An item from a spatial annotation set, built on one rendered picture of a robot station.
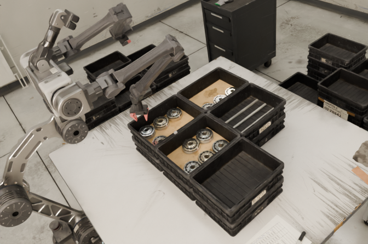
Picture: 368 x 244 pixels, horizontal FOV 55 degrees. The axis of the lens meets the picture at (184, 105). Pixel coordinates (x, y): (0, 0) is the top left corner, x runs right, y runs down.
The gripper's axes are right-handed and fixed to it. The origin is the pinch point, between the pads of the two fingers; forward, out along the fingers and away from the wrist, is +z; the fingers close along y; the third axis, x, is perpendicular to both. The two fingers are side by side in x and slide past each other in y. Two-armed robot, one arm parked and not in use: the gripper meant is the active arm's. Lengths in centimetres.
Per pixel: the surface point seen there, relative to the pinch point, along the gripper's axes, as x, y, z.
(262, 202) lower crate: 48, -68, 18
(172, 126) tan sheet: -5.8, -16.9, 12.4
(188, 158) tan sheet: 22.1, -28.7, 12.1
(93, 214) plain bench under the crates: 49, 25, 26
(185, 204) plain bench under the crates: 44, -27, 25
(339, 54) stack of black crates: -124, -152, 44
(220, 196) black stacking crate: 49, -47, 12
